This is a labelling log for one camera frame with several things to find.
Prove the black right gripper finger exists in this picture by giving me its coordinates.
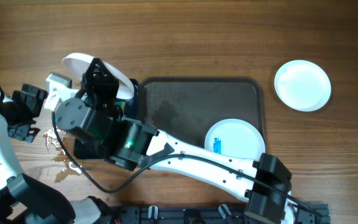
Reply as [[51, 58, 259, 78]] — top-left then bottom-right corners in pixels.
[[83, 58, 100, 78], [99, 59, 118, 83]]

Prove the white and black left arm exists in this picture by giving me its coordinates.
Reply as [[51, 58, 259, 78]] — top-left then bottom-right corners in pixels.
[[0, 83, 116, 223]]

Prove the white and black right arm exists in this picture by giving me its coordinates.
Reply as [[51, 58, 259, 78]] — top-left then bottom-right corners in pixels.
[[53, 53, 296, 223]]

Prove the small black water tray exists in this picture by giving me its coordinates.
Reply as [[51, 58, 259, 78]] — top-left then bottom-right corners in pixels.
[[73, 78, 139, 159]]

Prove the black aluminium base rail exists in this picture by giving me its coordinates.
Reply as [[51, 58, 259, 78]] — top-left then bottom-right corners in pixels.
[[108, 204, 331, 224]]

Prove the large brown serving tray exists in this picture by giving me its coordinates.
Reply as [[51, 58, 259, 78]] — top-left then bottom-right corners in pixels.
[[139, 77, 265, 149]]

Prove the white plate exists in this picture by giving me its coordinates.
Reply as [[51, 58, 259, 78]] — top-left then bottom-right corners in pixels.
[[204, 118, 266, 160], [62, 52, 134, 100], [273, 60, 332, 112]]

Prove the green and yellow sponge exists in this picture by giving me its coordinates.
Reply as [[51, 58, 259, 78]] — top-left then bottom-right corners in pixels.
[[115, 101, 126, 116]]

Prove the black right camera cable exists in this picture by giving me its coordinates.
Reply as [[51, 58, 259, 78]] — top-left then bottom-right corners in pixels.
[[51, 111, 326, 218]]

